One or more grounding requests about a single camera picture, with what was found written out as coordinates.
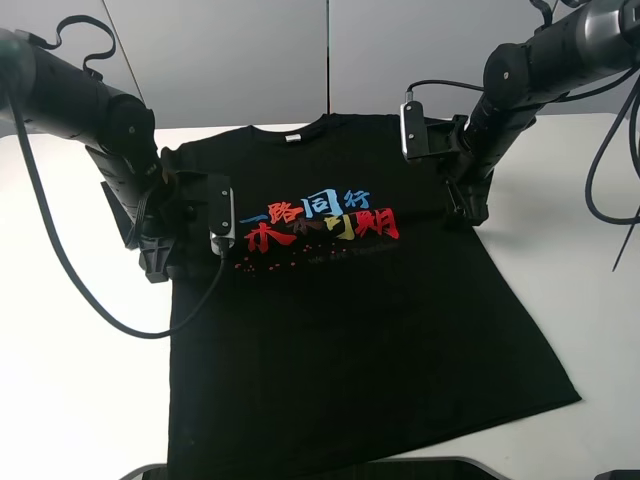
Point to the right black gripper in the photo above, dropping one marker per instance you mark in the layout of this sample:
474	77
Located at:
468	198

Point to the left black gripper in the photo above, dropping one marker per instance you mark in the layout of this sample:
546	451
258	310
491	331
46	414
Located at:
171	221

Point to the black printed t-shirt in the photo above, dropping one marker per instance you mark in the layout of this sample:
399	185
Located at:
347	323

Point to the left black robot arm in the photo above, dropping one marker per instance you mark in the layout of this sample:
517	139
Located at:
116	128

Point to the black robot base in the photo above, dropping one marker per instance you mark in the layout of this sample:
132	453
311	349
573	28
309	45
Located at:
452	467

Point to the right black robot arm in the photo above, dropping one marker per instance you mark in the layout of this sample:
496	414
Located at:
597	40

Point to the dark object bottom right corner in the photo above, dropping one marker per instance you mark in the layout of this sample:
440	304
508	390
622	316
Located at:
619	474

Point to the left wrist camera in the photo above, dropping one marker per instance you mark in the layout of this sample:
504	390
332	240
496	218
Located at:
221	214

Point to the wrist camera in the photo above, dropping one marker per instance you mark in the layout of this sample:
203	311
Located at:
221	214
413	131

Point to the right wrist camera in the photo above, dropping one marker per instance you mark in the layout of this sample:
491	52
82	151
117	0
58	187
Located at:
413	131

